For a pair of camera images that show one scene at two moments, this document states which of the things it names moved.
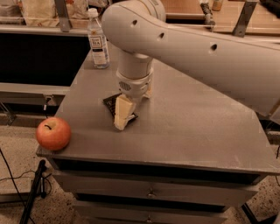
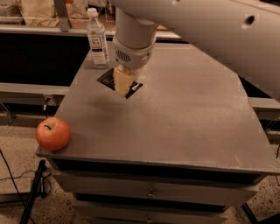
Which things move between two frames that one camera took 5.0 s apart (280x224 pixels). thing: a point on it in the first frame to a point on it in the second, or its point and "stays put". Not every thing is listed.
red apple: [53, 133] stays put
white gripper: [135, 87] to [132, 58]
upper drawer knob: [151, 194] stays put
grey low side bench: [28, 104] stays put
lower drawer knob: [149, 220] stays put
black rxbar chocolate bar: [110, 102] to [108, 80]
